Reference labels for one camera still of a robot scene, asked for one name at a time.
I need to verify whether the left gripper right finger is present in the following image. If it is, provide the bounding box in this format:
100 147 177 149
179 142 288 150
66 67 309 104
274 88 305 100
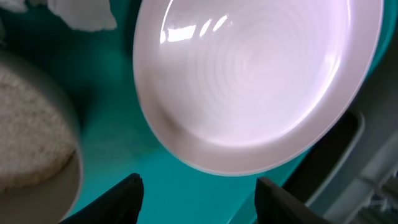
254 177 330 224

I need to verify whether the grey dishwasher rack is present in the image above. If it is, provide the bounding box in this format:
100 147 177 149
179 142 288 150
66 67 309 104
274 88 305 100
283 34 397 223

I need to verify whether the teal serving tray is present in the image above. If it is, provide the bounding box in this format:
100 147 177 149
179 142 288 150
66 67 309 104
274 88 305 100
0 0 398 224

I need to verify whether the white pink-rimmed plate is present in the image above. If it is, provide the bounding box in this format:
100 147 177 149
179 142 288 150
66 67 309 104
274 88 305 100
133 0 384 175

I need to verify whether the grey bowl of rice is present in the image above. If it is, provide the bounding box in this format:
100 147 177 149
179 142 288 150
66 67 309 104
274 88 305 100
1 50 83 223

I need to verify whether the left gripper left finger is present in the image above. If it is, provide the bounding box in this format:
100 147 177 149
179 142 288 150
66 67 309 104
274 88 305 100
60 173 144 224

